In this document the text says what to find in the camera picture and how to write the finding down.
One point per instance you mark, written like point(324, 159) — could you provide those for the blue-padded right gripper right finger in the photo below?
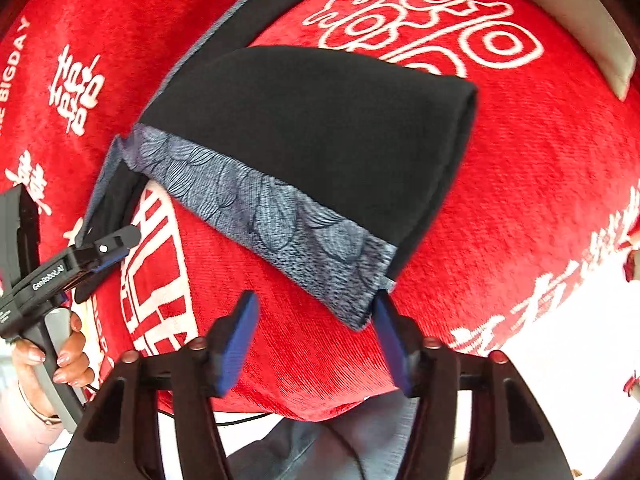
point(422, 368)

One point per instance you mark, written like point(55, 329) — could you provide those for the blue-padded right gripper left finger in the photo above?
point(209, 367)

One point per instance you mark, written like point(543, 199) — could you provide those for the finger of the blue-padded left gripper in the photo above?
point(105, 265)
point(111, 248)

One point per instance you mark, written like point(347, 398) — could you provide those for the black pants with blue trim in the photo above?
point(329, 165)

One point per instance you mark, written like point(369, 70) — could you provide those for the person's left hand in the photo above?
point(52, 368)

